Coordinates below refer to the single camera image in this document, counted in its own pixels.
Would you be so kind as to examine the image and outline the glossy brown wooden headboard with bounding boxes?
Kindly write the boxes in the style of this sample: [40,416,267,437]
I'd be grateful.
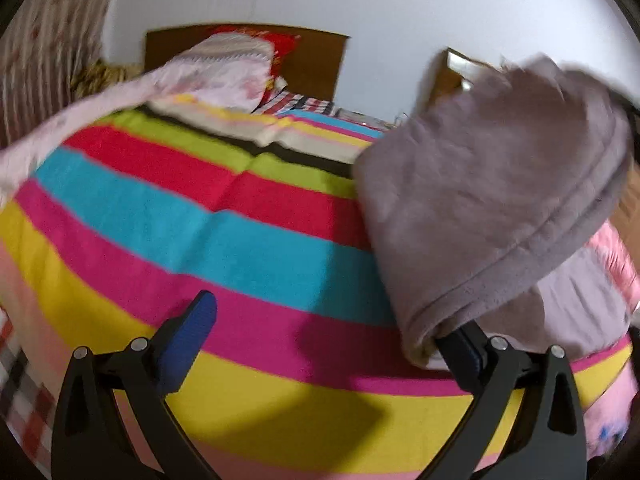
[426,48,496,105]

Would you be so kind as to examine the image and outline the dark wooden headboard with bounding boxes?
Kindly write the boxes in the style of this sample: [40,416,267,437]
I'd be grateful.
[143,23,349,101]

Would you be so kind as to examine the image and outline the floral curtain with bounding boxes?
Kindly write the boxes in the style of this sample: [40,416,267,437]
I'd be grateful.
[1,0,111,148]

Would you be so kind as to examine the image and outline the pink floral quilt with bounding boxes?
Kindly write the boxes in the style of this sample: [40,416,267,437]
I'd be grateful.
[1,32,274,204]

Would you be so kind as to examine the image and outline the wooden louvered wardrobe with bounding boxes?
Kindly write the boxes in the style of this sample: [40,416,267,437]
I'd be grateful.
[611,164,640,266]

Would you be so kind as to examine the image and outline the bedside table with floral cover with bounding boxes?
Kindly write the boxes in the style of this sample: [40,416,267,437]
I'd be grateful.
[336,107,397,132]

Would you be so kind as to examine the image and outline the rainbow striped blanket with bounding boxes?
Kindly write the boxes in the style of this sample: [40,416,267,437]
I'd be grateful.
[0,91,634,480]

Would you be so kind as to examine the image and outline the red checkered bed sheet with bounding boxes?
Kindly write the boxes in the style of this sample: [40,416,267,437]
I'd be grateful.
[254,90,338,116]

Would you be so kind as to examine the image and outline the purple knit pants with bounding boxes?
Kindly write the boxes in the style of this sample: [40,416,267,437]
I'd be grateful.
[354,58,632,368]

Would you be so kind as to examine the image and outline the red embroidered pillow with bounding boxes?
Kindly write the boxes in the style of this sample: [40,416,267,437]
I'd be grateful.
[208,25,302,106]

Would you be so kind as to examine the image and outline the pink bed sheet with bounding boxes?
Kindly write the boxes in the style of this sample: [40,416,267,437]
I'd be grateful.
[585,222,639,458]

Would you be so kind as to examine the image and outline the leopard print blanket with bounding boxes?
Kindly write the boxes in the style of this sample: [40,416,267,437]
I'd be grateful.
[70,58,143,101]

